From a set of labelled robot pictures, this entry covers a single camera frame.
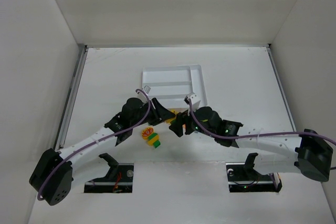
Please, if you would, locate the flower lego stack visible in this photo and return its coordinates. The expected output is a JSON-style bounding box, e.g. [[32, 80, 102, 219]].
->
[[141, 127, 161, 148]]

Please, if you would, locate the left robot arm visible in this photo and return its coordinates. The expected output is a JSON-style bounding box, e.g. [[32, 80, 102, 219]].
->
[[29, 98, 175, 206]]

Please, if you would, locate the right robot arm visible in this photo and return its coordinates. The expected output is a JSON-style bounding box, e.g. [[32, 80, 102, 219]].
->
[[169, 106, 333, 182]]

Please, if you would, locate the orange lego pieces pile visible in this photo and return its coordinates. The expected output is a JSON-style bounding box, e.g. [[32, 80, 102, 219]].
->
[[166, 109, 177, 124]]

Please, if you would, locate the white divided sorting tray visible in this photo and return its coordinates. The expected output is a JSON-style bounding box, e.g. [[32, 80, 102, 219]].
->
[[142, 65, 207, 109]]

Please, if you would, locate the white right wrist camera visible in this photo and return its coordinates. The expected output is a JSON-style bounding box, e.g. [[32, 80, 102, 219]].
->
[[184, 92, 201, 110]]

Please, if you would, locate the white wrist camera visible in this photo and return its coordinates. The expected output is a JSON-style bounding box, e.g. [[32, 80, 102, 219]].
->
[[184, 92, 201, 110], [142, 86, 151, 95]]

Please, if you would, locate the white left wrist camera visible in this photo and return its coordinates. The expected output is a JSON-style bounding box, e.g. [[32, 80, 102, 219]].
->
[[142, 86, 151, 95]]

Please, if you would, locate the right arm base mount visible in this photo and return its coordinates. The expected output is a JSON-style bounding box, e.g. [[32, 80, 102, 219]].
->
[[226, 153, 282, 193]]

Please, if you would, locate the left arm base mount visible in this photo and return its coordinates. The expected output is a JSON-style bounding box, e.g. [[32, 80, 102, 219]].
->
[[83, 153, 134, 194]]

